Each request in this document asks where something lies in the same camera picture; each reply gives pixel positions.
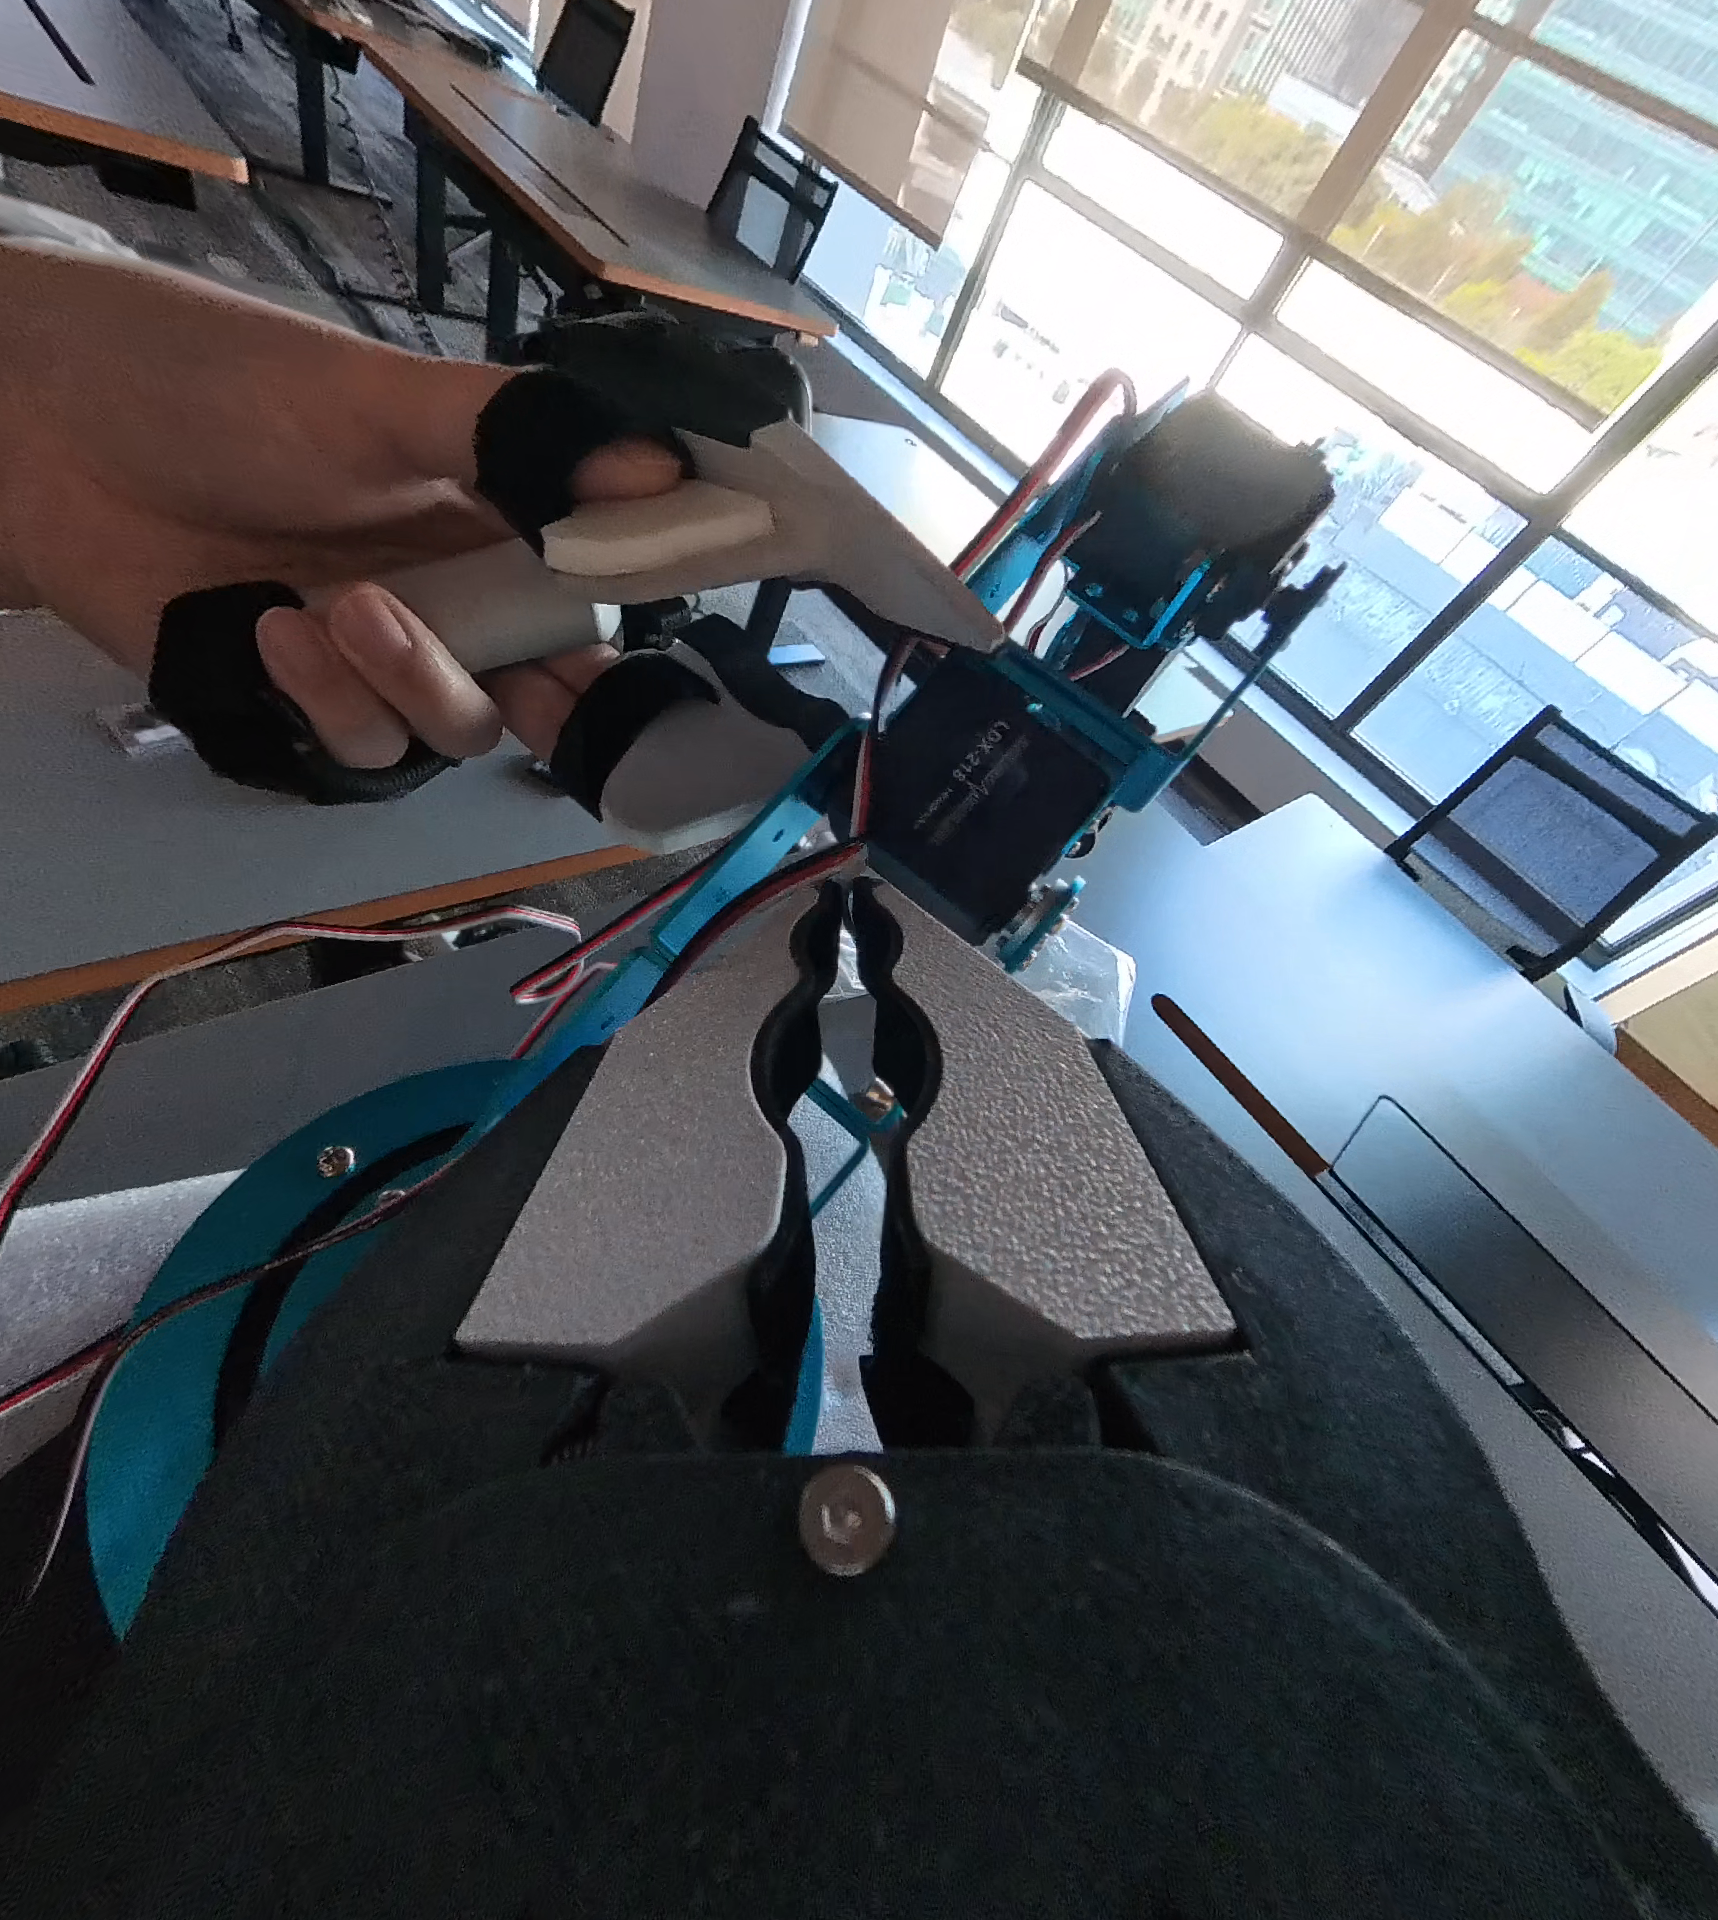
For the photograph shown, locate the group of clear plastic bags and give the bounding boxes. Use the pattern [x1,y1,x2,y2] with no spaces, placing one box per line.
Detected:
[1009,913,1145,1044]

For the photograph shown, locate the black mesh chair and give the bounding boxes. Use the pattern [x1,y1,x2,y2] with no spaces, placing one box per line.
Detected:
[537,0,636,126]
[709,117,844,288]
[1384,704,1718,980]

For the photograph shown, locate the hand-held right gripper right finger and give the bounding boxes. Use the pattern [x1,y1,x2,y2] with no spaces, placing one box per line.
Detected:
[852,879,1240,1413]

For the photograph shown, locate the wood top desk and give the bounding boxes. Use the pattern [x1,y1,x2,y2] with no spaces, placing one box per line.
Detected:
[365,31,839,354]
[0,0,251,186]

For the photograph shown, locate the black desk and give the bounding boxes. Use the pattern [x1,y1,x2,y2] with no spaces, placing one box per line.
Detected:
[0,795,1718,1862]

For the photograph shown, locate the blue toy robot arm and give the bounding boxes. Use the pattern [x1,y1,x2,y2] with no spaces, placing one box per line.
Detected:
[87,373,1348,1640]

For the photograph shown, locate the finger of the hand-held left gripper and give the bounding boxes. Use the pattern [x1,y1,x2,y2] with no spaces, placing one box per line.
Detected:
[551,655,868,860]
[678,416,1014,658]

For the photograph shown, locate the grey desk with wooden edge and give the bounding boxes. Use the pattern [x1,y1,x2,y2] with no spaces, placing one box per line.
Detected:
[0,601,652,1040]

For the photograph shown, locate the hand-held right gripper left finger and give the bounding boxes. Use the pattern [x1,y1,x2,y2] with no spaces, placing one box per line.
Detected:
[455,879,854,1420]

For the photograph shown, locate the beige roller blind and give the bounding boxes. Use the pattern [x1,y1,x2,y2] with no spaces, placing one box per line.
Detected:
[785,0,1045,251]

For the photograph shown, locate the person's left hand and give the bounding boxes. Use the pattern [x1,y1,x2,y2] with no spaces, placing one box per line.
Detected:
[0,225,693,770]

